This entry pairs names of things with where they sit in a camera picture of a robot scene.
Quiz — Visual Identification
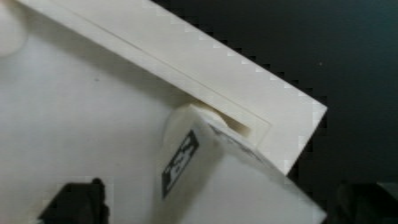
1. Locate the white table leg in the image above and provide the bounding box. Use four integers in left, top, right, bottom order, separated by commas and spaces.
152, 104, 325, 224

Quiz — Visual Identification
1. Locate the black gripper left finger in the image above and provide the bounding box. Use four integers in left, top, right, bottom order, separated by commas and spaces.
37, 178, 110, 224

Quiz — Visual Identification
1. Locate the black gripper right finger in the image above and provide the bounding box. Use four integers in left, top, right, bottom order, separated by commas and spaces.
323, 182, 398, 224

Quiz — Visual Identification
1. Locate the white square table top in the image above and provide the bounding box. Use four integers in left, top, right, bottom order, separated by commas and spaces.
0, 0, 327, 224

